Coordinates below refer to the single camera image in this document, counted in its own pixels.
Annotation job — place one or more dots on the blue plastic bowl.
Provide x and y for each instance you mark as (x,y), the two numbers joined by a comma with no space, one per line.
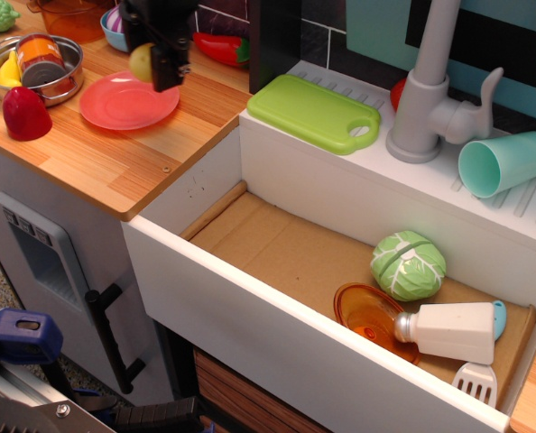
(116,40)

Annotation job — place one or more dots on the yellow toy potato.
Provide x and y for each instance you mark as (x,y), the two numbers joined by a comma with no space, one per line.
(140,62)

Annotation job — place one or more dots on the orange toy can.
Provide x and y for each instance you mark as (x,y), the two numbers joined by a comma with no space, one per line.
(39,60)

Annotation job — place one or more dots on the teal plastic cup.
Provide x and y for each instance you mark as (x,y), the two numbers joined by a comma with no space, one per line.
(490,166)

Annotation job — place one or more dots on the silver metal pot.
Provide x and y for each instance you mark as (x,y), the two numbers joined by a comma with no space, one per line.
(62,89)

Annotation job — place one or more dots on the pink plastic plate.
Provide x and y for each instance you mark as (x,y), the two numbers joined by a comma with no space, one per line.
(122,102)

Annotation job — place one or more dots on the blue clamp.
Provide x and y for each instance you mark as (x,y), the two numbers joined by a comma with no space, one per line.
(28,337)

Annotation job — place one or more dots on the black oven door handle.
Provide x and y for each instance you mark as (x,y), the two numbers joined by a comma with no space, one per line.
(98,303)

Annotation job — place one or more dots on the white salt shaker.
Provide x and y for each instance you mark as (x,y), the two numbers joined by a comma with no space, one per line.
(461,331)

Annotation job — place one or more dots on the red toy behind faucet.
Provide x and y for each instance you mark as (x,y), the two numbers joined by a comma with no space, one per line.
(396,93)

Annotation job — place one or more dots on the yellow toy banana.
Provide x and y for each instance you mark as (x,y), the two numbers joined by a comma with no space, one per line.
(10,73)

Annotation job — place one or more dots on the white plastic spatula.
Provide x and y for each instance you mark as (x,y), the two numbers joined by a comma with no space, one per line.
(478,381)

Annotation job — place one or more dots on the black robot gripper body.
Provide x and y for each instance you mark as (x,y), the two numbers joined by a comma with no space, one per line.
(167,20)

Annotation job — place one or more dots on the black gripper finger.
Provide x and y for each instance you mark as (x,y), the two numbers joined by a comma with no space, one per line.
(136,34)
(170,65)

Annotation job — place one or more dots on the red toy pepper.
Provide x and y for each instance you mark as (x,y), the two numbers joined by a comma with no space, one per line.
(229,50)

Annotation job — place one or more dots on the orange transparent pot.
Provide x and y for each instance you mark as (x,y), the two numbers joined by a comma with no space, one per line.
(78,20)

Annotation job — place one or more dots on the purple striped toy onion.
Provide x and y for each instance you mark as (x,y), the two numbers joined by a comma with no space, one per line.
(114,21)

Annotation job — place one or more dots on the green toy cabbage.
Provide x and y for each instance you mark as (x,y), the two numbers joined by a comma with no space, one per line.
(408,266)

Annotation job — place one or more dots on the grey oven control panel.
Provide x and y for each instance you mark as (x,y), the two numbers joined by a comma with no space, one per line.
(41,261)

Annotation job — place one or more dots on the green plastic cutting board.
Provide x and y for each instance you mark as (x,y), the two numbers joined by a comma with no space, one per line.
(316,115)

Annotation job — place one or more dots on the orange transparent bowl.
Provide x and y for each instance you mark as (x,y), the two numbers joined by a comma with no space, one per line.
(370,313)

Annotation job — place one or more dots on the grey toy faucet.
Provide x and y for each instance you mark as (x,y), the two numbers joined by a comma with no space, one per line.
(425,112)

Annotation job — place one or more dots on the light blue toy piece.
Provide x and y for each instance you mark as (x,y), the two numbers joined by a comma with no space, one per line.
(500,318)

